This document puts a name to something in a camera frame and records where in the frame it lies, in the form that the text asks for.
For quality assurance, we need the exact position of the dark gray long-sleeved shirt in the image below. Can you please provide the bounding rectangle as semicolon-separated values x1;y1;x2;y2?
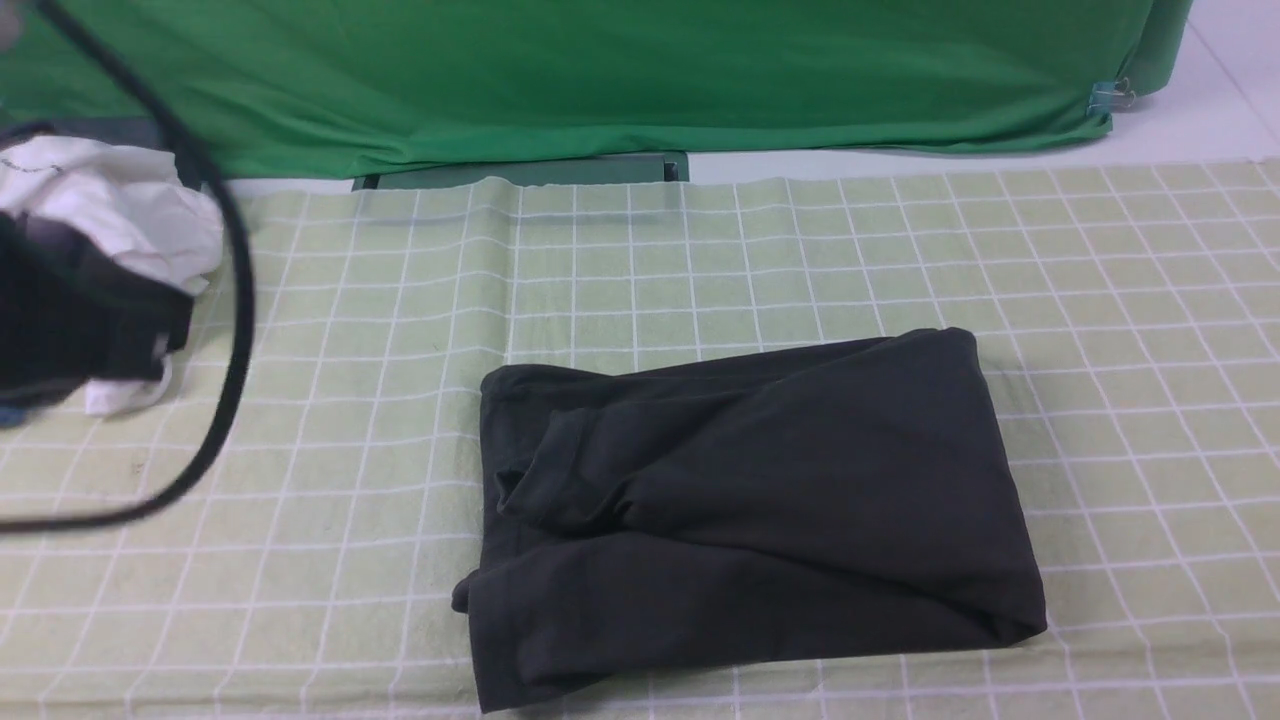
452;328;1047;714

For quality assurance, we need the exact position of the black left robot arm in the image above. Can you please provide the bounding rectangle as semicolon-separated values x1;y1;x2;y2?
1;214;195;410

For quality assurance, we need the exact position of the dark green metal base bar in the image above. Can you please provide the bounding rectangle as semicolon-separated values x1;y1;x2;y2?
353;152;690;191

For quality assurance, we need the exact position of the green backdrop cloth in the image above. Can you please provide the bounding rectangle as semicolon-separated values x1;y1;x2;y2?
61;1;1190;179

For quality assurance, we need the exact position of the light green checkered table mat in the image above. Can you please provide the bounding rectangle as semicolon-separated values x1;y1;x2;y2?
1;161;1279;719

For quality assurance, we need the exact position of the white crumpled garment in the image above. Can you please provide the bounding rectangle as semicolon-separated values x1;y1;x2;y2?
1;135;224;416

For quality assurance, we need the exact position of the blue binder clip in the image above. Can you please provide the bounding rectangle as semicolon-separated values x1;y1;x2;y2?
1085;77;1138;117

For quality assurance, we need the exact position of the blue garment piece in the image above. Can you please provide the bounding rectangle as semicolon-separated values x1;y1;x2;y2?
0;405;31;430

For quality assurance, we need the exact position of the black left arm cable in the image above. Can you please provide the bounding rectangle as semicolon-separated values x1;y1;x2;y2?
0;0;257;533

